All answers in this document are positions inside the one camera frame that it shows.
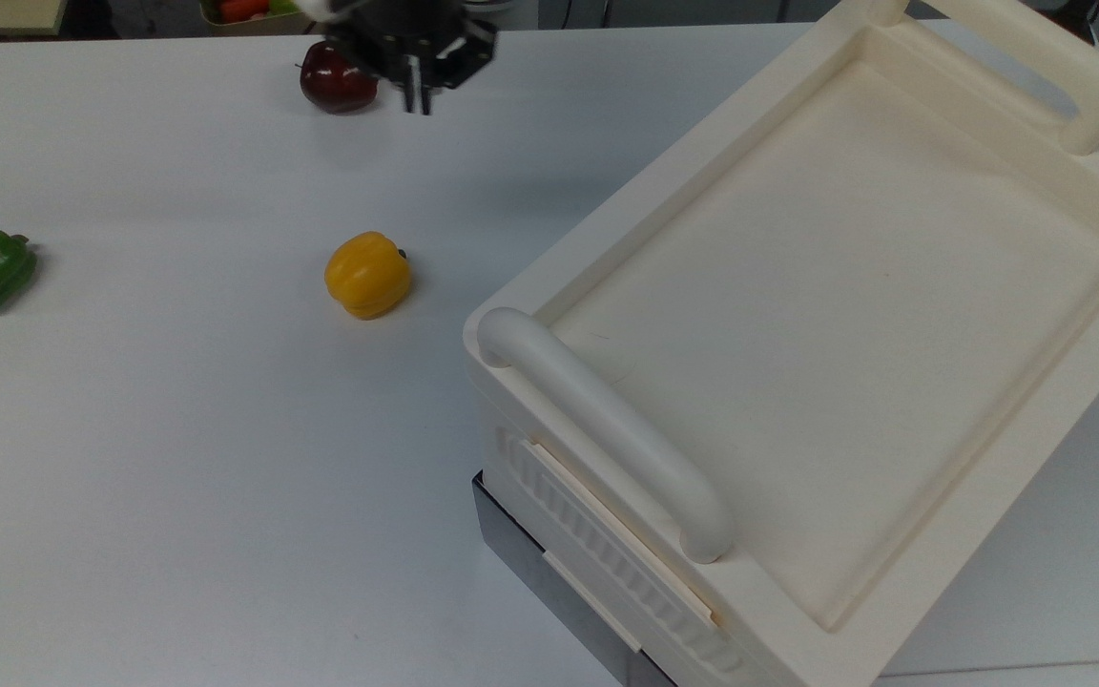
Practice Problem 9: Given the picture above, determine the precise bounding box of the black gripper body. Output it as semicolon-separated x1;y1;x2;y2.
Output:
321;0;499;92

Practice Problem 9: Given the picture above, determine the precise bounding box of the dark red apple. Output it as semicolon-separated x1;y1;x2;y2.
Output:
299;40;380;115

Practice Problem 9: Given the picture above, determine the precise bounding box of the yellow bell pepper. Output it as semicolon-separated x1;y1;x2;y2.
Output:
324;232;413;321

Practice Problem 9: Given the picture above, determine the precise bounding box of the cream basket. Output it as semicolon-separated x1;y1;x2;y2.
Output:
198;0;314;37

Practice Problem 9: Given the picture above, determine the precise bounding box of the yellow green board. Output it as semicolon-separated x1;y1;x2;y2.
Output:
0;0;69;37

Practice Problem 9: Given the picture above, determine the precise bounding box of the cream plastic tray with handles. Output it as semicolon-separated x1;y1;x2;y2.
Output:
462;0;1099;687

